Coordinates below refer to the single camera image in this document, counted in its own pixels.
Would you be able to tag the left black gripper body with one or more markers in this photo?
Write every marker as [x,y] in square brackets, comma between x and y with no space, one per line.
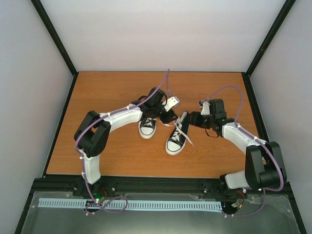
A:
[165,120]

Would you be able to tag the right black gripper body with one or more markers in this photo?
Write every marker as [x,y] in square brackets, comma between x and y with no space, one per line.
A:
[206,123]

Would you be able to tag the white shoelace of sneaker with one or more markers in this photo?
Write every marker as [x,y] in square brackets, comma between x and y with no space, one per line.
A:
[148,123]
[178,127]

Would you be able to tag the black sneaker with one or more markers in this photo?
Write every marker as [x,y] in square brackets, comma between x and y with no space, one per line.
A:
[147,128]
[176,142]

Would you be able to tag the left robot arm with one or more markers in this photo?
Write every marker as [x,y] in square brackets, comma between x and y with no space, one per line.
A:
[92,135]

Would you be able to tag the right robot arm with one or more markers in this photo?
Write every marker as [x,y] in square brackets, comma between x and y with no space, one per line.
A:
[264,166]

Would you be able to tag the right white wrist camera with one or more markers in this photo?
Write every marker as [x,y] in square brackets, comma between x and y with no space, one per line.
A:
[205,107]

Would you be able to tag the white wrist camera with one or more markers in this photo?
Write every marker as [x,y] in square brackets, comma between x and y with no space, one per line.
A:
[171,102]
[205,107]

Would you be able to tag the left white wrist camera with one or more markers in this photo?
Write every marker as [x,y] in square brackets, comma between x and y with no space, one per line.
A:
[171,102]

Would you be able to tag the right black frame post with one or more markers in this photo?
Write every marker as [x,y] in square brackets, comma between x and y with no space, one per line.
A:
[281,16]

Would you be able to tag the black frame post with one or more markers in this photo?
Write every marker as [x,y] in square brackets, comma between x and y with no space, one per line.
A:
[281,16]
[42,13]

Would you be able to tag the white slotted cable duct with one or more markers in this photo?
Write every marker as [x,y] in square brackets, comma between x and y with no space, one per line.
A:
[132,205]

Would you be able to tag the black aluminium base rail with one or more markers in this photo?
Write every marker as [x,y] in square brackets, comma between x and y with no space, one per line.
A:
[114,185]

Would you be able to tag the left black frame post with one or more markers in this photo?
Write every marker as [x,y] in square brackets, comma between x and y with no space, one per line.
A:
[42,13]

